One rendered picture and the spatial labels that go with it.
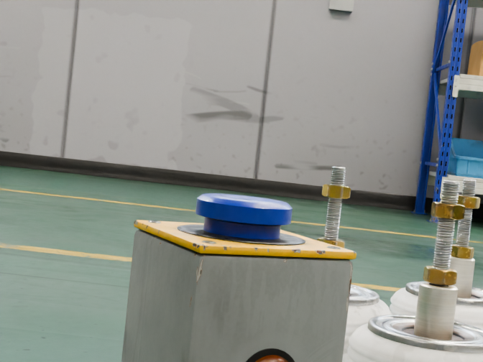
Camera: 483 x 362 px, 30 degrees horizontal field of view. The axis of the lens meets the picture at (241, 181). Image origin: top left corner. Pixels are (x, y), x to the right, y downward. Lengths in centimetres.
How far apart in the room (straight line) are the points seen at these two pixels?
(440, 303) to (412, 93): 508
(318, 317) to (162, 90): 523
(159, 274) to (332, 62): 521
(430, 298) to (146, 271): 21
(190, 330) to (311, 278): 5
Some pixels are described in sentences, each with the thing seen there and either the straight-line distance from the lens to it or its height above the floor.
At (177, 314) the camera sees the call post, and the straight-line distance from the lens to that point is 35.
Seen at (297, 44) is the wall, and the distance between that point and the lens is 555.
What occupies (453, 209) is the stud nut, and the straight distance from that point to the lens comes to 53.
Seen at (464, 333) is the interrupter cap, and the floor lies 25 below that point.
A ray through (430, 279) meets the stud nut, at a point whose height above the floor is 29.
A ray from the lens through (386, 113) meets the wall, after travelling 557.
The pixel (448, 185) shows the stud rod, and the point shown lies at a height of 34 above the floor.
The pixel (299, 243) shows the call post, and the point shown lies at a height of 31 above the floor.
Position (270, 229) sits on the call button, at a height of 32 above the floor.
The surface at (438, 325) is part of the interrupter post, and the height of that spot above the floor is 26.
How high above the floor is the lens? 36
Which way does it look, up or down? 3 degrees down
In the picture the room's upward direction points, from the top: 6 degrees clockwise
